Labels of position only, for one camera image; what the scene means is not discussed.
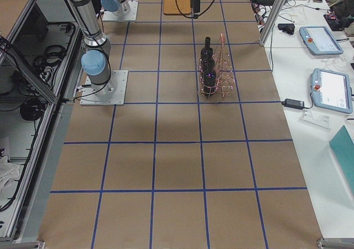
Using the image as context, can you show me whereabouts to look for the copper wire bottle basket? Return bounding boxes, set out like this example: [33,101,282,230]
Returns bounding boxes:
[199,33,235,98]

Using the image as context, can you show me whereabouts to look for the black webcam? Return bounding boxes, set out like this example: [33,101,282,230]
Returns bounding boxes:
[277,23,295,35]

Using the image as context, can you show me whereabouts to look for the dark wine bottle near tray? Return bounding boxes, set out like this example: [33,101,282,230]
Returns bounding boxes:
[200,37,214,63]

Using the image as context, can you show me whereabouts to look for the aluminium frame post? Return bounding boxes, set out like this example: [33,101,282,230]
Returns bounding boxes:
[259,0,285,46]

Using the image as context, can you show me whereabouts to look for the blue teach pendant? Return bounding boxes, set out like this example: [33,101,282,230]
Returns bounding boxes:
[310,68,353,113]
[299,26,343,55]

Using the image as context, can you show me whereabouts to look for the wooden tray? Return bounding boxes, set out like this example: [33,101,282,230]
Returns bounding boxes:
[163,0,191,15]

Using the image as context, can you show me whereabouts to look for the blue teach pendant far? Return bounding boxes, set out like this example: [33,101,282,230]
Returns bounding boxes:
[299,26,343,55]

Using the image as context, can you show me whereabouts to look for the blue teach pendant near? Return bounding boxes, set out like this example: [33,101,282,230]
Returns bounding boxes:
[310,68,353,113]

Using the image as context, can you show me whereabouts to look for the black power adapter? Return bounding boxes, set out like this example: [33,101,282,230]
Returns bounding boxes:
[282,98,305,110]

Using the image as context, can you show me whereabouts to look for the teal folder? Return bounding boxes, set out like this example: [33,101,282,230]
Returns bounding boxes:
[329,126,353,194]

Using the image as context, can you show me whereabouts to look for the dark wine bottle far end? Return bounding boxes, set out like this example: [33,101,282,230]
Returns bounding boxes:
[202,59,216,97]

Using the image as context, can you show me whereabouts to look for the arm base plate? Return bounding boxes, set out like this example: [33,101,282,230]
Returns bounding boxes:
[80,70,128,106]
[102,1,139,22]

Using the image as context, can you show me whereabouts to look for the person in white hoodie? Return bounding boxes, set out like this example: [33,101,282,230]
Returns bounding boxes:
[325,0,353,37]

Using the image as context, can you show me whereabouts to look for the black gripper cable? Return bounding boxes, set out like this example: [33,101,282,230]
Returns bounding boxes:
[174,0,221,19]

